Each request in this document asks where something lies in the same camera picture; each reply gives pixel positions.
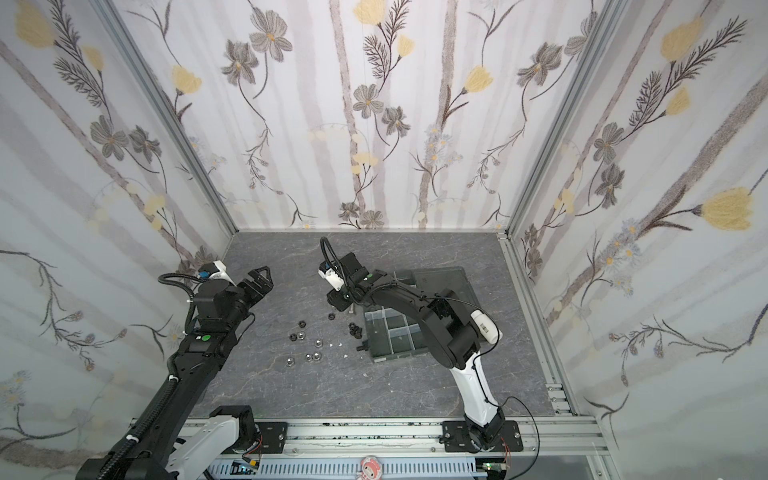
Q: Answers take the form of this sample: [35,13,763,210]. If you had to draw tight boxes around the green plastic organizer box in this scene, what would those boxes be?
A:
[360,267,483,369]

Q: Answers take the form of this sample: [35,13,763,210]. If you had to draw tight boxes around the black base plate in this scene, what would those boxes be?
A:
[439,420,524,454]
[233,421,288,455]

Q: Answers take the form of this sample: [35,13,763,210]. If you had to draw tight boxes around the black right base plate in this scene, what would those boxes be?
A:
[439,420,524,454]

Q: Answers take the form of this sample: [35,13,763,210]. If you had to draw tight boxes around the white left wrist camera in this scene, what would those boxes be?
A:
[197,260,235,285]

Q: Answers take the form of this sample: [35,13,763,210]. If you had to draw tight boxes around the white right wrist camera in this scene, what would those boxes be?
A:
[318,265,345,291]

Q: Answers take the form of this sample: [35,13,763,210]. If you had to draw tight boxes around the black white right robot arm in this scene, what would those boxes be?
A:
[318,253,505,450]

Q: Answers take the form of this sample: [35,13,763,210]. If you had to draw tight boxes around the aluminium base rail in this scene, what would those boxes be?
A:
[110,416,619,480]

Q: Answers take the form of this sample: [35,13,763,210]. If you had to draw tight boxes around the pink figurine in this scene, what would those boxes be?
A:
[356,456,383,480]

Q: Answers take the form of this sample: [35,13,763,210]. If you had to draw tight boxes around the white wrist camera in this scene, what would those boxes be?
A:
[197,260,235,285]
[318,265,345,291]

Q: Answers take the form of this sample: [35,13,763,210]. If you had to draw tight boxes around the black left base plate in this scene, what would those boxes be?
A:
[233,421,288,455]

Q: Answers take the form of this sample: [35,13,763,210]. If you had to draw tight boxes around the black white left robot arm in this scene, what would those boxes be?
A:
[76,261,274,479]

